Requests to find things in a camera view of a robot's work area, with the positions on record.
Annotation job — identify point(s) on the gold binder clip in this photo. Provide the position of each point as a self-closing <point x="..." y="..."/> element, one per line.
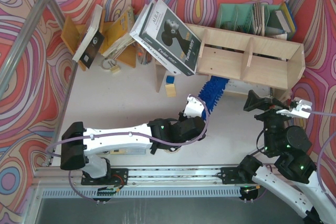
<point x="114" y="68"/>

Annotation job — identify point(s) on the teal file organizer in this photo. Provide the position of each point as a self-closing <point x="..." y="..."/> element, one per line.
<point x="256" y="19"/>

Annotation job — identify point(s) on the white black paperback book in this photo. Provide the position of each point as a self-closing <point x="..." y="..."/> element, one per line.
<point x="90" y="39"/>

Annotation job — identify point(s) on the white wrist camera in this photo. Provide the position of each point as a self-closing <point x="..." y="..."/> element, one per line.
<point x="299" y="108"/>
<point x="194" y="107"/>

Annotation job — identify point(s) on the orange wooden book rack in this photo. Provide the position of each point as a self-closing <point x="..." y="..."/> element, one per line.
<point x="70" y="36"/>

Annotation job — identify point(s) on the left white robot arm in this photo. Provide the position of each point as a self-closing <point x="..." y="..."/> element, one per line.
<point x="81" y="146"/>

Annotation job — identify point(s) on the blue yellow book in organizer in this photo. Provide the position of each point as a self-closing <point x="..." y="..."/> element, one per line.
<point x="286" y="19"/>

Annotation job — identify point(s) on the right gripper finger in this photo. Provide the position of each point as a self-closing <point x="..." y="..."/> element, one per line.
<point x="278" y="103"/>
<point x="256" y="102"/>

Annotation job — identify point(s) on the black detached gripper finger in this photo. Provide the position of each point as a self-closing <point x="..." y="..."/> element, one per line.
<point x="153" y="148"/>

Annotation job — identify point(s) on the grey yellow calculator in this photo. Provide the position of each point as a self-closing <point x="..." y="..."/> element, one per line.
<point x="128" y="151"/>

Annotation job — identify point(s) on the blue microfiber duster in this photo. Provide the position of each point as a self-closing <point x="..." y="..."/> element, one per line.
<point x="212" y="91"/>

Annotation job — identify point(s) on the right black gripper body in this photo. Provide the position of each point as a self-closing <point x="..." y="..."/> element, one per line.
<point x="266" y="115"/>

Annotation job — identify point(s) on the black white Twins story book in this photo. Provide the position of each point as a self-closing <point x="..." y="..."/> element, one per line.
<point x="161" y="33"/>

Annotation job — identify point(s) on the small blue block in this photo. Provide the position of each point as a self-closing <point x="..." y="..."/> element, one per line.
<point x="170" y="79"/>

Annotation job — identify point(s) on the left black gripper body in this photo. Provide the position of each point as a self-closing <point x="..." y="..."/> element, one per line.
<point x="181" y="116"/>

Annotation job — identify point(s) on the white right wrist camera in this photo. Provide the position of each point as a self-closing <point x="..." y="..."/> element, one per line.
<point x="299" y="108"/>

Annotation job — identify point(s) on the yellow books stack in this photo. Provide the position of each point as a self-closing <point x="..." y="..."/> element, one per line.
<point x="117" y="34"/>

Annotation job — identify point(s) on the pencil cup with pens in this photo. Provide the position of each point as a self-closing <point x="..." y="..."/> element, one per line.
<point x="143" y="56"/>

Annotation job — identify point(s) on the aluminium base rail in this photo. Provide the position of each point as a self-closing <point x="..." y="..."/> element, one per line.
<point x="175" y="181"/>

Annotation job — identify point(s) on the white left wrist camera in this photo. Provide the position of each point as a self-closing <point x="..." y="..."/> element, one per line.
<point x="194" y="107"/>

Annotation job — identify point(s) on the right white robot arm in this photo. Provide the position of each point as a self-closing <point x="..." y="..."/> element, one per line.
<point x="288" y="176"/>

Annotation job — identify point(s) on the light wooden bookshelf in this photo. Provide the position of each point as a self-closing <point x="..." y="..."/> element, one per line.
<point x="276" y="63"/>

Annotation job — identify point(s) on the yellow sticky note pad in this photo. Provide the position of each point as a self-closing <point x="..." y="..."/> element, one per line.
<point x="170" y="90"/>

